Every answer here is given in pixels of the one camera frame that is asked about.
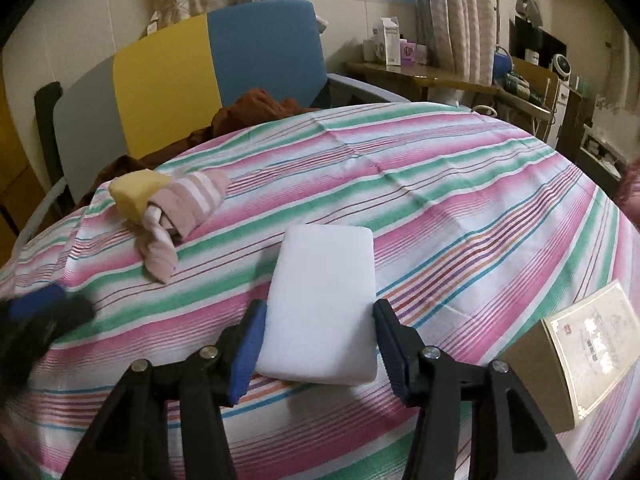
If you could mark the grey yellow blue chair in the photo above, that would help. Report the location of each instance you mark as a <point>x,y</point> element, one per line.
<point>260,55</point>

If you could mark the reddish brown fuzzy object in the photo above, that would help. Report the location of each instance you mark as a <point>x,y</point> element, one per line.
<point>631,192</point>

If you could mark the white sponge block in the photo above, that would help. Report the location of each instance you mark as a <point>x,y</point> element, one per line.
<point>320,300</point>

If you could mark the striped pink green tablecloth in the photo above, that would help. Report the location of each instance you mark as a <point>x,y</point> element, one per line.
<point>450,210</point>

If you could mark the white carton box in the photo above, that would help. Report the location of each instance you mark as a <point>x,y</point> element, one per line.
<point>386,42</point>

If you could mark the pink striped sock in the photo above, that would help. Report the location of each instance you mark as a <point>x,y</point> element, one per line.
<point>190,200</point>

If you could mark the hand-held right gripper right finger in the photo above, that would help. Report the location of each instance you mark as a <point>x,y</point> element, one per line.
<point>392,355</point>

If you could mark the wooden desk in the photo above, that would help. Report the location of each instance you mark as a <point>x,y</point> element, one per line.
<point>440,77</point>

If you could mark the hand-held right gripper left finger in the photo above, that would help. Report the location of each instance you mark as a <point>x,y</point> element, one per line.
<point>247,350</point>

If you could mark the blue bag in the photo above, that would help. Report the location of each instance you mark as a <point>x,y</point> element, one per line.
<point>502,65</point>

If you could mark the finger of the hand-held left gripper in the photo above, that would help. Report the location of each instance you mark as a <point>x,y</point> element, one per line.
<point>37,301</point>

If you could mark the yellow sponge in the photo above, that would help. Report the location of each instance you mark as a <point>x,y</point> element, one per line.
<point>135,192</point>

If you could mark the white desk fan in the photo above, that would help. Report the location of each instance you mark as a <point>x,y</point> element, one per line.
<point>560,67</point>

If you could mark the brown box with white label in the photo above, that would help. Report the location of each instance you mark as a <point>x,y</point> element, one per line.
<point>540,360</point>

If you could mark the brown cloth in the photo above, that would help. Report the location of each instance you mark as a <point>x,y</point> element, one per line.
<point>250,107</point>

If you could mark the wooden wardrobe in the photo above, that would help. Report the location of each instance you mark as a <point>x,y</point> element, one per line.
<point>12,170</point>

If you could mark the black monitor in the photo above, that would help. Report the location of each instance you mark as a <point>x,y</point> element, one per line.
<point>535,40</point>

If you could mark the pink box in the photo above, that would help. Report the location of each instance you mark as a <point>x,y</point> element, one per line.
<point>412,53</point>

